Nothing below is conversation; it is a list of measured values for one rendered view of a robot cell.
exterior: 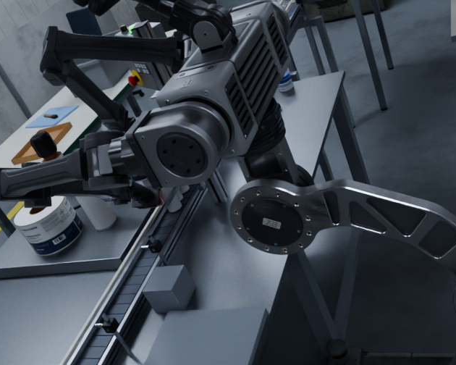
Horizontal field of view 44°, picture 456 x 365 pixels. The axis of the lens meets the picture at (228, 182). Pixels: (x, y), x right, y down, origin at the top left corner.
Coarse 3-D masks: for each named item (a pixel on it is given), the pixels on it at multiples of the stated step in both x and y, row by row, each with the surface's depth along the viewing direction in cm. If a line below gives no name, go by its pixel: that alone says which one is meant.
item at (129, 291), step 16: (192, 192) 202; (160, 224) 192; (160, 240) 183; (144, 256) 179; (144, 272) 172; (128, 288) 168; (112, 304) 165; (128, 304) 162; (96, 336) 156; (112, 336) 153; (96, 352) 150
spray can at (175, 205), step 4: (164, 188) 189; (168, 188) 190; (172, 188) 192; (160, 192) 190; (164, 192) 190; (168, 192) 190; (164, 196) 191; (176, 196) 193; (164, 200) 192; (172, 200) 192; (176, 200) 193; (172, 204) 193; (176, 204) 193; (180, 204) 195; (168, 208) 194; (172, 208) 193; (176, 208) 194; (180, 208) 195; (172, 212) 194
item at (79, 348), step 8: (176, 192) 191; (168, 200) 186; (160, 216) 181; (152, 224) 178; (152, 232) 176; (144, 240) 171; (136, 256) 167; (128, 264) 164; (128, 272) 162; (120, 280) 159; (112, 288) 157; (112, 296) 155; (104, 304) 152; (104, 312) 151; (96, 320) 148; (88, 328) 146; (88, 336) 144; (80, 344) 142; (80, 352) 141; (72, 360) 138
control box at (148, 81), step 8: (152, 24) 172; (160, 24) 170; (120, 32) 180; (128, 32) 176; (160, 32) 171; (128, 64) 184; (136, 72) 182; (144, 80) 181; (152, 80) 176; (152, 88) 180
